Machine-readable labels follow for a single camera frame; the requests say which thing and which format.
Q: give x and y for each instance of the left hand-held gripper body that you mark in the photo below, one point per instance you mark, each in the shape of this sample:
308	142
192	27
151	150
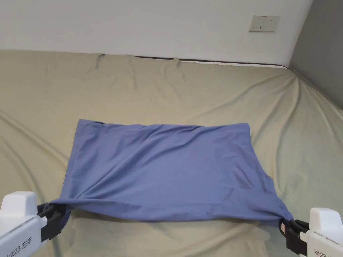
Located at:
18	227

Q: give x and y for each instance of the bed with beige sheet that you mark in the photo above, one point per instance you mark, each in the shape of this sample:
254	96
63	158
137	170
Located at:
171	91

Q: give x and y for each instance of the beige wall socket plate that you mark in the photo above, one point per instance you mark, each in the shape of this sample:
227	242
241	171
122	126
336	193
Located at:
264	23

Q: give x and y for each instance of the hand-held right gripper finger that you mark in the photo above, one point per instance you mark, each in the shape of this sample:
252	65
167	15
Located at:
301	225
285	229

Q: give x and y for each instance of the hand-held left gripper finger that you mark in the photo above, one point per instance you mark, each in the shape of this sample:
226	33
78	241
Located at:
43	209
59	211

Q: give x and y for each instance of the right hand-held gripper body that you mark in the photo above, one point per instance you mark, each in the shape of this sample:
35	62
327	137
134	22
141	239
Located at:
325	235

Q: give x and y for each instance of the blue garment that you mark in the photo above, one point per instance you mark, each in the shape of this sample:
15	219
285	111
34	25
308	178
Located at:
166	171

